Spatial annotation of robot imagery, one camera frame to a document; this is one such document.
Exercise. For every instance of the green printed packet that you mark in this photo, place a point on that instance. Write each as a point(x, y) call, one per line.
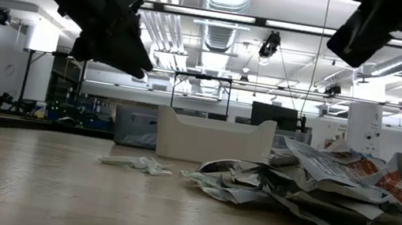
point(137, 163)
point(221, 189)

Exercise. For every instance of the silver ventilation duct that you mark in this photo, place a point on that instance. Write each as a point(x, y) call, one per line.
point(220, 35)

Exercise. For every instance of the white bottle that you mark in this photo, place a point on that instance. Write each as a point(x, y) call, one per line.
point(40, 109)

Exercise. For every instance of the large white packet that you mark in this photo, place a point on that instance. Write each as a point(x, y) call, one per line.
point(328, 167)

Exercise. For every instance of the white pillar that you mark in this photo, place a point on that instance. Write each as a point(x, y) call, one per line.
point(363, 121)

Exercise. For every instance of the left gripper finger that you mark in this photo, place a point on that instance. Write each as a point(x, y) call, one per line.
point(133, 54)
point(94, 49)

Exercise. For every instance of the blue crates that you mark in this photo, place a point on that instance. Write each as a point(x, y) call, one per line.
point(103, 124)

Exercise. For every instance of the black aluminium table frame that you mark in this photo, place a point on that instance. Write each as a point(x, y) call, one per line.
point(4, 122)

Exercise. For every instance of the dark printed white packet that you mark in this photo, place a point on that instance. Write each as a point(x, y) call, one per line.
point(219, 166)

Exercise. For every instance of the black square frame stand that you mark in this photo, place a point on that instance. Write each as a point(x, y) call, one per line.
point(173, 88)

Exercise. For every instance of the dark grey storage bin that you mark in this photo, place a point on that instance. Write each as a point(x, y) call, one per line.
point(292, 140)
point(135, 126)

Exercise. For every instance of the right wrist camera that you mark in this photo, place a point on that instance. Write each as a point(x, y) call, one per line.
point(360, 38)

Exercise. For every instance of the white plastic bin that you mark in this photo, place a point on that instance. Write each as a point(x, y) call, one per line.
point(212, 142)

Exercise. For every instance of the black monitor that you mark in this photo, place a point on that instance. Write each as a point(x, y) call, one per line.
point(272, 115)

